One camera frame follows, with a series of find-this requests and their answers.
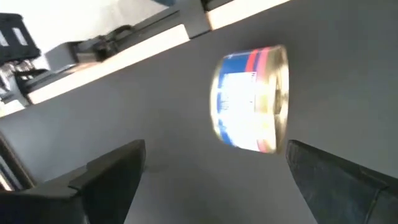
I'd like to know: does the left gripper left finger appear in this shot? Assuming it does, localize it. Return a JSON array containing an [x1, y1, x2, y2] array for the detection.
[[0, 139, 147, 224]]

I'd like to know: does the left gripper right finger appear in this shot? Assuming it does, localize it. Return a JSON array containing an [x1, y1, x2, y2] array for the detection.
[[285, 139, 398, 224]]

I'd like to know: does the black slotted crate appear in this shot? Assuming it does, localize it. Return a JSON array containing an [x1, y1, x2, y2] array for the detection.
[[0, 12, 42, 65]]

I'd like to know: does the wooden shelf black metal frame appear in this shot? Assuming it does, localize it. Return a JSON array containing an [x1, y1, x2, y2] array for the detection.
[[0, 132, 37, 192]]

